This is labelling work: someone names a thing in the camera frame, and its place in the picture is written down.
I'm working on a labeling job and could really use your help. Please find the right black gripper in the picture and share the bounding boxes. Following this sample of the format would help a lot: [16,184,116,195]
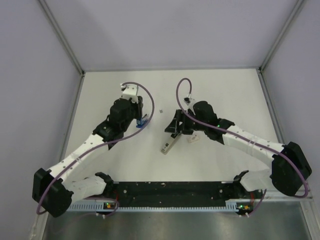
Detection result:
[165,109,208,135]

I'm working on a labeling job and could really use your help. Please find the blue stapler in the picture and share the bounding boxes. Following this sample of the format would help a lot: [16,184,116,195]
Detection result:
[136,114,149,129]

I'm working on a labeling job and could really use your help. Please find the grey stapler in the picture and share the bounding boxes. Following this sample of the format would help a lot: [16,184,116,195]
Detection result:
[160,133,181,155]

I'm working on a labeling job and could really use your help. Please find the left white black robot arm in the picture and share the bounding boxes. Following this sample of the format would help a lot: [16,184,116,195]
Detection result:
[31,96,144,218]

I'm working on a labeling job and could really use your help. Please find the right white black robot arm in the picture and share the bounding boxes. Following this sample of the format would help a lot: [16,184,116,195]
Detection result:
[164,101,312,198]

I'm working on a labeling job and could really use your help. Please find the white staple box with red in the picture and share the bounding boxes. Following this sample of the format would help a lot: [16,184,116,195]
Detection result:
[187,134,200,144]

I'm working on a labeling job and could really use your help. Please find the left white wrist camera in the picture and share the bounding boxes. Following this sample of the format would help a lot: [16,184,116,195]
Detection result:
[120,84,139,103]

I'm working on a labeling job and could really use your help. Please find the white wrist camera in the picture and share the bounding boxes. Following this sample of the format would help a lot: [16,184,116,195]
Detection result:
[120,84,139,103]
[183,97,197,112]

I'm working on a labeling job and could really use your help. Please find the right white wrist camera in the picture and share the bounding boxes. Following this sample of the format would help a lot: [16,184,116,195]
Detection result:
[183,97,197,112]

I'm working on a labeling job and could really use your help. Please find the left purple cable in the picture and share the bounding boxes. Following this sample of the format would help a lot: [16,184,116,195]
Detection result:
[36,81,155,215]

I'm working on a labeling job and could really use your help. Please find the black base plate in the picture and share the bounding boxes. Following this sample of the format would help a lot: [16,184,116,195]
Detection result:
[102,181,252,207]

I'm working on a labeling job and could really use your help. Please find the right aluminium frame post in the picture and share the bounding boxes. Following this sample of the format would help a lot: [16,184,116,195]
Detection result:
[259,0,308,73]

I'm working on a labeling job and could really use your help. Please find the aluminium frame post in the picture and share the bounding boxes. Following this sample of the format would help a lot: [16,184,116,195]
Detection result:
[259,0,308,73]
[36,0,85,76]

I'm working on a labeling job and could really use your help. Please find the left aluminium frame post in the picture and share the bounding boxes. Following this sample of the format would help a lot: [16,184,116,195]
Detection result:
[36,0,85,76]

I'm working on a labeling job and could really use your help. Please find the grey slotted cable duct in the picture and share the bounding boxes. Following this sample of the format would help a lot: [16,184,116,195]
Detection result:
[66,200,240,213]

